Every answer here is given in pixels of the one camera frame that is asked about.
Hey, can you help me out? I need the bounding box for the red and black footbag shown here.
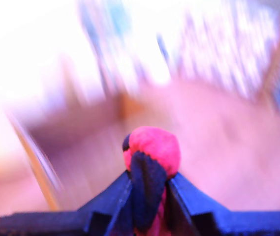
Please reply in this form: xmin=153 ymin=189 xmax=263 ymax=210
xmin=122 ymin=126 xmax=181 ymax=236

